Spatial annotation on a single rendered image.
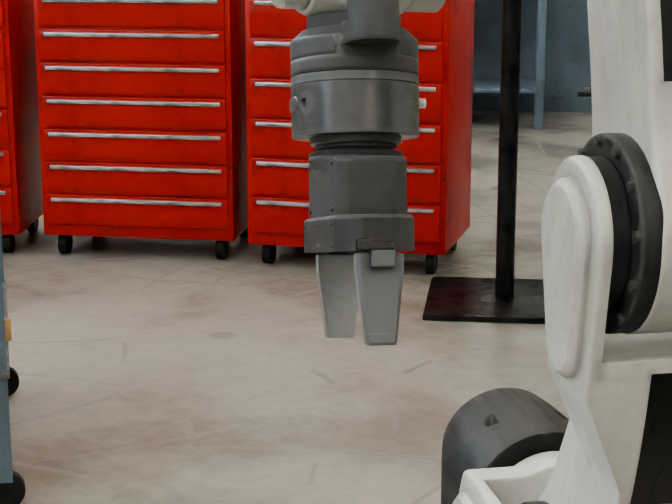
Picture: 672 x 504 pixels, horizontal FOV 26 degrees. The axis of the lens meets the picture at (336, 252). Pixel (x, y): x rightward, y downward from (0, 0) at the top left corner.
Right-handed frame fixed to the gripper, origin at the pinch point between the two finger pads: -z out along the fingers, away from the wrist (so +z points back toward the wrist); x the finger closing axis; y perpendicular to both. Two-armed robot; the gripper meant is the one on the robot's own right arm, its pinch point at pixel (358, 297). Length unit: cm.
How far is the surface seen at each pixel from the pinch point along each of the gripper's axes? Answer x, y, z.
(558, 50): -769, 342, 135
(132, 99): -425, 32, 62
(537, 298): -345, 153, -11
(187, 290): -391, 45, -6
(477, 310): -336, 129, -14
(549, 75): -775, 337, 120
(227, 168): -418, 64, 36
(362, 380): -285, 77, -30
